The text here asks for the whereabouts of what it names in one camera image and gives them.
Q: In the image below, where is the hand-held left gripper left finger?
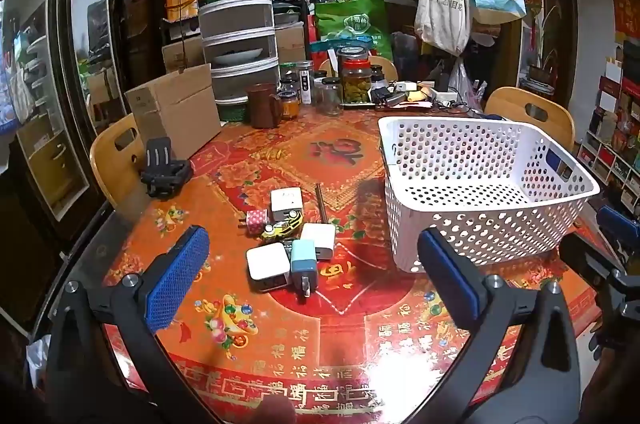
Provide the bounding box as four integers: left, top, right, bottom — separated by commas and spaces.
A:
47, 225, 221, 424

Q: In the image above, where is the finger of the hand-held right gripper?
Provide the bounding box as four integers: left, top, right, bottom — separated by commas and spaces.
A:
596, 204, 640, 250
559, 233, 640, 360

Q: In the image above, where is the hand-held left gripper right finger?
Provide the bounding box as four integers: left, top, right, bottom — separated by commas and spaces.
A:
400, 228, 581, 424

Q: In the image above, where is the white perforated plastic basket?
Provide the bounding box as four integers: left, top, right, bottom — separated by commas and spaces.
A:
377, 115, 601, 274

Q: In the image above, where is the white square charger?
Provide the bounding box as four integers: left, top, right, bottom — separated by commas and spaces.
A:
246, 243, 292, 294

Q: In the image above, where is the pink polka dot charger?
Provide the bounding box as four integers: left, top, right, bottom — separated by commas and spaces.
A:
239, 209, 271, 235

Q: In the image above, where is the yellow and black toy car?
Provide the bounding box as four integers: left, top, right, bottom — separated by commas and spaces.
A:
260, 210, 304, 241

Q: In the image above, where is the teal charger plug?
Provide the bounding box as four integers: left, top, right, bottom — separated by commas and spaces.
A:
290, 238, 319, 297

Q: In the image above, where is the white charger plug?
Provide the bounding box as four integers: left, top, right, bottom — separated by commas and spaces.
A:
300, 223, 337, 261
270, 187, 304, 222

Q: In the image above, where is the shelf of books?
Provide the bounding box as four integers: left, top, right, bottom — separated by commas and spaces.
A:
575, 39, 640, 215

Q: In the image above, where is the brown wooden stick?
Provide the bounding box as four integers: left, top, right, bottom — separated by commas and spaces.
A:
315, 183, 329, 225

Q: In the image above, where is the open cardboard box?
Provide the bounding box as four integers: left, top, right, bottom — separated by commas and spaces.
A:
124, 63, 223, 161

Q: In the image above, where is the red printed tablecloth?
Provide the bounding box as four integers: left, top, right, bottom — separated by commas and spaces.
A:
102, 102, 606, 424

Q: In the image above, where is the clear plastic bag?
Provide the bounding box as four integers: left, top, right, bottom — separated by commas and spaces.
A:
447, 57, 483, 110

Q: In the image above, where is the brown mug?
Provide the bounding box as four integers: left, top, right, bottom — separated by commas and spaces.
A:
246, 83, 284, 129

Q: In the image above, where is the small orange jar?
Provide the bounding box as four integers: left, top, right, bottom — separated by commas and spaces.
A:
277, 90, 301, 120

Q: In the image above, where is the glass jar of pickles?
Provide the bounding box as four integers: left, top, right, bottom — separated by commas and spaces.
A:
337, 47, 373, 105

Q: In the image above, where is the glass jar with black label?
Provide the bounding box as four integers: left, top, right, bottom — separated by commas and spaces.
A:
295, 60, 315, 105

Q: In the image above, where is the green shopping bag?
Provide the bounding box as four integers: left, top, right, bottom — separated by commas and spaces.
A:
314, 0, 396, 60

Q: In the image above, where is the dark wooden cabinet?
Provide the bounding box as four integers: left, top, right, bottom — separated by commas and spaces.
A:
0, 0, 181, 255

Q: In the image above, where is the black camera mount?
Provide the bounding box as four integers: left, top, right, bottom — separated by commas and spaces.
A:
140, 137, 193, 200

